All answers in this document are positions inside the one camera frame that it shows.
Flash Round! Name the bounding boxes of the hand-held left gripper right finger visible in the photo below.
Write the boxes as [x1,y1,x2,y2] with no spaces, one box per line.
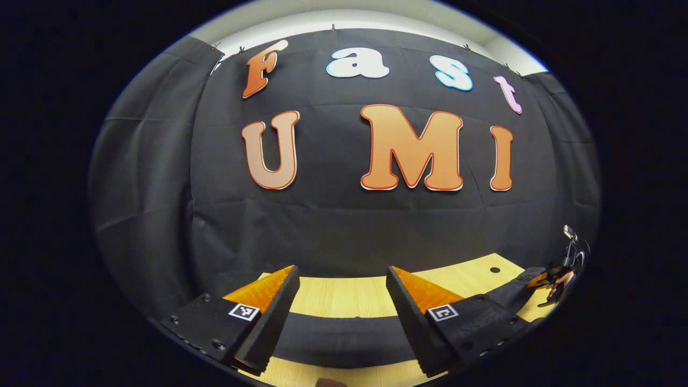
[386,266,538,378]

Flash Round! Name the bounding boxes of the black backdrop cloth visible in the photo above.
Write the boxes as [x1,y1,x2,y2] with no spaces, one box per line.
[89,28,601,323]

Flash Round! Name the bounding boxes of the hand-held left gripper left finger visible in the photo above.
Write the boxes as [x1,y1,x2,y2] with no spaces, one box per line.
[150,264,300,376]

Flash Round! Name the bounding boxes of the black jeans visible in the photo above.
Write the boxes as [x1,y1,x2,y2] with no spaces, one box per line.
[271,266,551,371]

